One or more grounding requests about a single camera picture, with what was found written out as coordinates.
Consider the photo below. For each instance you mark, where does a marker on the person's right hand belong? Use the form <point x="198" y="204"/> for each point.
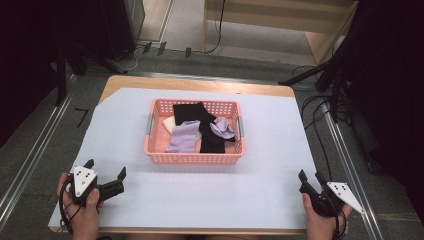
<point x="321" y="228"/>

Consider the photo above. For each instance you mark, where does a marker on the person's left hand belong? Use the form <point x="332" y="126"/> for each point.
<point x="83" y="218"/>

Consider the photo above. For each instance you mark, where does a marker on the white sock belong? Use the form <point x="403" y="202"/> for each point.
<point x="169" y="124"/>

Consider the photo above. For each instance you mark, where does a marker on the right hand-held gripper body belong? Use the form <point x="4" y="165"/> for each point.
<point x="333" y="200"/>

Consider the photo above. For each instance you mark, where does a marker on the black sock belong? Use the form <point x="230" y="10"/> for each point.
<point x="212" y="141"/>
<point x="190" y="112"/>

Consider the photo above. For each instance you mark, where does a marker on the dark cabinet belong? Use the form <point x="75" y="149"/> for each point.
<point x="123" y="23"/>

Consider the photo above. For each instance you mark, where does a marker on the black tripod stand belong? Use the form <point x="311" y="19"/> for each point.
<point x="61" y="73"/>
<point x="333" y="66"/>

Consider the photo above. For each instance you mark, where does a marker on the crumpled lavender sock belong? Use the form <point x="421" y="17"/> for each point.
<point x="221" y="130"/>

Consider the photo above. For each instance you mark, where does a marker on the flat lavender sock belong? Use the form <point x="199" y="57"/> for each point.
<point x="183" y="138"/>

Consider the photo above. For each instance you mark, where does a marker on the wooden furniture frame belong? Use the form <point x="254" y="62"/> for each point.
<point x="283" y="13"/>

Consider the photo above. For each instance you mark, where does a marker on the pink plastic basket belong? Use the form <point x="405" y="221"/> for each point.
<point x="193" y="158"/>

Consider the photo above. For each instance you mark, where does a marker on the metal floor rail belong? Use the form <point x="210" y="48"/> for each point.
<point x="33" y="156"/>
<point x="350" y="173"/>

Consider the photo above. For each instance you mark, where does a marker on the white table mat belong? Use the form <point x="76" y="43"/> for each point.
<point x="140" y="200"/>

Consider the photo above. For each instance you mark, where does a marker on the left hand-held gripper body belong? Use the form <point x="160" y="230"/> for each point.
<point x="81" y="181"/>

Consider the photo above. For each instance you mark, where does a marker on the wooden table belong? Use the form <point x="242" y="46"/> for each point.
<point x="200" y="84"/>

